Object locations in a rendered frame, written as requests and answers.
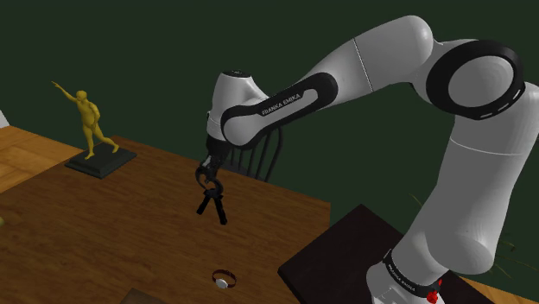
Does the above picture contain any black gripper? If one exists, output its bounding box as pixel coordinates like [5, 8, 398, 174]
[194, 135, 232, 226]

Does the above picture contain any black spindle-back chair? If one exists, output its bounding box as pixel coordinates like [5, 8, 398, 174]
[222, 126, 284, 183]

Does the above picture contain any brown wooden table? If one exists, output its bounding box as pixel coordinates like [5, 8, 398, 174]
[0, 134, 333, 304]

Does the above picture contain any grey flat slab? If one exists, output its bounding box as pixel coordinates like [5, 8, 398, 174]
[119, 287, 170, 304]

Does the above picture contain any dark robot stand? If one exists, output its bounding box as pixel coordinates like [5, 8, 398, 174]
[276, 203, 496, 304]

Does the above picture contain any yellow figure on dark base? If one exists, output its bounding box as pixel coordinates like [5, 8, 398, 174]
[51, 80, 138, 181]

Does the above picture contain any brown strap wristwatch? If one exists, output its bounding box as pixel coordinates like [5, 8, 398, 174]
[211, 269, 238, 290]

